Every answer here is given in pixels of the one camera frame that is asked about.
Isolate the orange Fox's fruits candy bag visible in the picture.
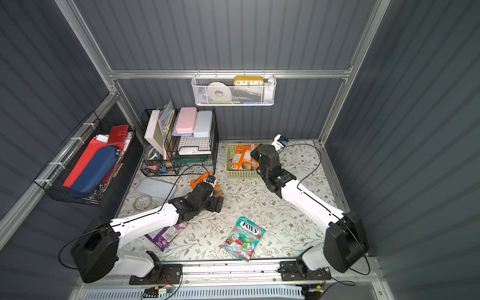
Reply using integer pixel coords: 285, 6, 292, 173
190, 172, 224, 198

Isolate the white tape roll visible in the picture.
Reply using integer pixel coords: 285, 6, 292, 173
206, 82, 232, 102

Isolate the teal Fox's candy bag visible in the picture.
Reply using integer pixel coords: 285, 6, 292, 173
222, 217, 266, 262

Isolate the clear tape roll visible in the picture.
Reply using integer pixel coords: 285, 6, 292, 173
132, 195, 153, 212

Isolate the light green plastic basket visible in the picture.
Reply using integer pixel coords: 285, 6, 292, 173
225, 142, 270, 179

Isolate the blue zipper pouch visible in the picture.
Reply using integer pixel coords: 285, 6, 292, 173
69, 146, 119, 198

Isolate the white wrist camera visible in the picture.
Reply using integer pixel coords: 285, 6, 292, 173
205, 175, 217, 187
271, 134, 289, 153

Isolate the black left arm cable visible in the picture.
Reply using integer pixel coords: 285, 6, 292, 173
57, 164, 211, 271

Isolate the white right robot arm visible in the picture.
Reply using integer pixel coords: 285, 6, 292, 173
251, 144, 370, 273

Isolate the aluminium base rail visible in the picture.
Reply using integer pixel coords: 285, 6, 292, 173
69, 256, 387, 300

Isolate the red wallet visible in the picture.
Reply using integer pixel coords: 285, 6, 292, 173
106, 125, 129, 150

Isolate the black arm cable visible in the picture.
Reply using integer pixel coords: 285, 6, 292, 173
57, 164, 211, 271
280, 142, 372, 276

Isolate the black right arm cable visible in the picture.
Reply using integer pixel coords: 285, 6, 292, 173
280, 142, 372, 276

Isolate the yellow clock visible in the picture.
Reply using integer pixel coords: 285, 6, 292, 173
234, 75, 265, 87

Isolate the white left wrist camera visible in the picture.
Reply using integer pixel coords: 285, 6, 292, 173
205, 175, 217, 187

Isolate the white wire wall basket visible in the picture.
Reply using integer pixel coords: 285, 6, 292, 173
191, 72, 277, 106

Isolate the black wire desk organizer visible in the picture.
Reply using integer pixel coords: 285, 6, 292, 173
141, 109, 219, 177

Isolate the red folder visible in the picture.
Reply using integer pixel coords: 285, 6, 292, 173
62, 138, 106, 188

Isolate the light blue plastic case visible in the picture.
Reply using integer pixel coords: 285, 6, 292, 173
136, 178, 177, 200

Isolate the black wire wall basket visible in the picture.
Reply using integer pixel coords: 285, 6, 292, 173
34, 114, 141, 206

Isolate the pink pencil case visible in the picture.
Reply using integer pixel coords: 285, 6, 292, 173
175, 107, 198, 135

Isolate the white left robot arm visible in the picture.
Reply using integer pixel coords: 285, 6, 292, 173
70, 182, 224, 283

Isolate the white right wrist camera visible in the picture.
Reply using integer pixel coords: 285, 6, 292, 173
271, 134, 289, 153

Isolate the purple candy bag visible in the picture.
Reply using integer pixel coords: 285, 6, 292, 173
145, 222, 188, 252

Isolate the light blue pencil case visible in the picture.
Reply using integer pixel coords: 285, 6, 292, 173
192, 111, 213, 138

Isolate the green mesh zipper pouch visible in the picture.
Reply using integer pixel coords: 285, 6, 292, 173
173, 154, 211, 166

